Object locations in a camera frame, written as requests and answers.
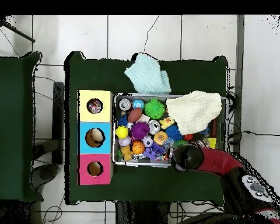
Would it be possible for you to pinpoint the yellow smiley face ball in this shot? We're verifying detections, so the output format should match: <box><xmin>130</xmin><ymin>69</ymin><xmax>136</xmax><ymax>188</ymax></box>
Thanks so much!
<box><xmin>115</xmin><ymin>125</ymin><xmax>130</xmax><ymax>140</ymax></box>

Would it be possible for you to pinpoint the purple spiky ball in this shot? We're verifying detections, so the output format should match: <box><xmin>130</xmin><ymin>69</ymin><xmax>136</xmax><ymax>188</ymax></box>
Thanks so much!
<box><xmin>130</xmin><ymin>121</ymin><xmax>150</xmax><ymax>142</ymax></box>

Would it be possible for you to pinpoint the cream knitted cloth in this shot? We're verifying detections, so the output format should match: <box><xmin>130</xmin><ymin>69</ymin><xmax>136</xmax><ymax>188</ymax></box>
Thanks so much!
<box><xmin>165</xmin><ymin>90</ymin><xmax>223</xmax><ymax>136</ymax></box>

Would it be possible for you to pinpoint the black cable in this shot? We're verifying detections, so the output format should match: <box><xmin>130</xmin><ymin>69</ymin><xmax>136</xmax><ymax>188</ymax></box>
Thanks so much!
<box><xmin>228</xmin><ymin>129</ymin><xmax>280</xmax><ymax>139</ymax></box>

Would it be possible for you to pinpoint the green cloth side table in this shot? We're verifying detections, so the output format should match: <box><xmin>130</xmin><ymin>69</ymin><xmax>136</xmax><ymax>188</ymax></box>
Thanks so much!
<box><xmin>0</xmin><ymin>52</ymin><xmax>43</xmax><ymax>202</ymax></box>

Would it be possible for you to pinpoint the brown toy football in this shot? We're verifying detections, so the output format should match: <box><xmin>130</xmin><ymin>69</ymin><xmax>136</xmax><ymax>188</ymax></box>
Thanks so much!
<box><xmin>128</xmin><ymin>108</ymin><xmax>144</xmax><ymax>124</ymax></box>

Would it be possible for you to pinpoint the orange toy basketball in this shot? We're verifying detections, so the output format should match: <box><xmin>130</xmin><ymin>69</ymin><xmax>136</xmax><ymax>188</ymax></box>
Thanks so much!
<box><xmin>131</xmin><ymin>141</ymin><xmax>146</xmax><ymax>155</ymax></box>

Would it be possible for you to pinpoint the yellow cheese wedge toy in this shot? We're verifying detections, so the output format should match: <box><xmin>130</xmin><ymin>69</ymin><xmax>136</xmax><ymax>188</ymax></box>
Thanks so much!
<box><xmin>206</xmin><ymin>137</ymin><xmax>218</xmax><ymax>149</ymax></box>

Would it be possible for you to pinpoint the silver drink can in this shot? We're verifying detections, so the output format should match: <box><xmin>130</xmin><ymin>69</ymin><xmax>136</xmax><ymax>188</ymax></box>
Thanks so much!
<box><xmin>118</xmin><ymin>97</ymin><xmax>131</xmax><ymax>111</ymax></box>

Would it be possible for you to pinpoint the yellow duck plush toy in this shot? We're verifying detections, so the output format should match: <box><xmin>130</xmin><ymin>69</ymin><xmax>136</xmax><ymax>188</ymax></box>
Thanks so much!
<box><xmin>159</xmin><ymin>116</ymin><xmax>176</xmax><ymax>130</ymax></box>

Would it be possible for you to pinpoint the mint green knitted cloth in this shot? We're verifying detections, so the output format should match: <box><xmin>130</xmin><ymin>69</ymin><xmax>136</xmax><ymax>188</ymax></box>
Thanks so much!
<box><xmin>125</xmin><ymin>52</ymin><xmax>173</xmax><ymax>96</ymax></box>

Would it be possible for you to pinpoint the shallow wire mesh bin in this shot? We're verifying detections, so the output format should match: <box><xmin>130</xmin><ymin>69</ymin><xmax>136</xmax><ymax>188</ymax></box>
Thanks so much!
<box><xmin>111</xmin><ymin>93</ymin><xmax>227</xmax><ymax>167</ymax></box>

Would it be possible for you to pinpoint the blue spiky ball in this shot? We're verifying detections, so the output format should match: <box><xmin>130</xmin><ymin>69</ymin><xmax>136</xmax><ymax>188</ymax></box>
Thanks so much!
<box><xmin>165</xmin><ymin>124</ymin><xmax>184</xmax><ymax>142</ymax></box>

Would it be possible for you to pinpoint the wooden box with three holes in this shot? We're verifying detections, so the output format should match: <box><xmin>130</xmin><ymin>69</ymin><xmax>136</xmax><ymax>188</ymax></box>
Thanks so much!
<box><xmin>78</xmin><ymin>90</ymin><xmax>114</xmax><ymax>186</ymax></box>

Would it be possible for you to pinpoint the blue globe ball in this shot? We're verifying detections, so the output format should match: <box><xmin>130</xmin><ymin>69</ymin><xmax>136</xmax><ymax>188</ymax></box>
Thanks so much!
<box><xmin>132</xmin><ymin>99</ymin><xmax>145</xmax><ymax>110</ymax></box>

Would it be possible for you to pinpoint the white multicolour print cloth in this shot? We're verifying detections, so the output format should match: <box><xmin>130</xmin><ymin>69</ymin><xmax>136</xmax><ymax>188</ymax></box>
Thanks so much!
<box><xmin>88</xmin><ymin>100</ymin><xmax>103</xmax><ymax>114</ymax></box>

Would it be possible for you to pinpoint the white ball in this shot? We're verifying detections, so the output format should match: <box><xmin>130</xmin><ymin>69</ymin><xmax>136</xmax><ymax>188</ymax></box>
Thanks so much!
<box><xmin>90</xmin><ymin>129</ymin><xmax>104</xmax><ymax>143</ymax></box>

